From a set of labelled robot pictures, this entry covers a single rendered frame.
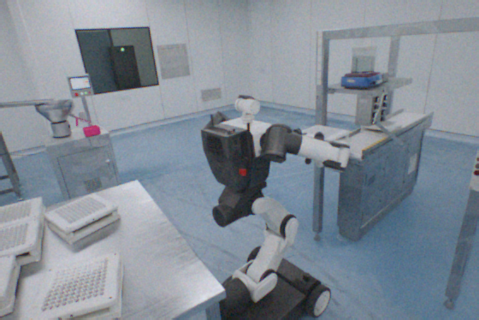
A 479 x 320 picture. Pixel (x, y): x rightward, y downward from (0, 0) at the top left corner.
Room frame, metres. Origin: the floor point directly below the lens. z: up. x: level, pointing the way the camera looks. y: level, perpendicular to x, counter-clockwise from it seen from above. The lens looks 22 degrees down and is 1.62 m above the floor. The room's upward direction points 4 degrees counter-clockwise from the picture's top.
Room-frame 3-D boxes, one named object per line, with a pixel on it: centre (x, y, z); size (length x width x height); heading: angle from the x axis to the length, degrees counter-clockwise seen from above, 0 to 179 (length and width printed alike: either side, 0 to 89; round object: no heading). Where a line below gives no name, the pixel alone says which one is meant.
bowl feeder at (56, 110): (3.34, 1.93, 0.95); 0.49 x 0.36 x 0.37; 125
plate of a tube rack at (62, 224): (1.25, 0.77, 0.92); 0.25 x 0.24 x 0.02; 49
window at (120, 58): (6.22, 2.18, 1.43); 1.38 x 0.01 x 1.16; 125
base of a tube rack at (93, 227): (1.25, 0.77, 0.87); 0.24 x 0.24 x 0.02; 49
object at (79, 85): (3.56, 1.77, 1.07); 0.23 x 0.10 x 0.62; 125
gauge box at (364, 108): (1.95, -0.91, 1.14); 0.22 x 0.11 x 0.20; 130
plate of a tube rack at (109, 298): (0.76, 0.55, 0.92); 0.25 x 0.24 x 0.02; 16
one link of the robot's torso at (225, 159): (1.36, -0.01, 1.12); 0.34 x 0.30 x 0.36; 39
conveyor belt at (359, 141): (2.41, -1.27, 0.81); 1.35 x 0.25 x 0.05; 130
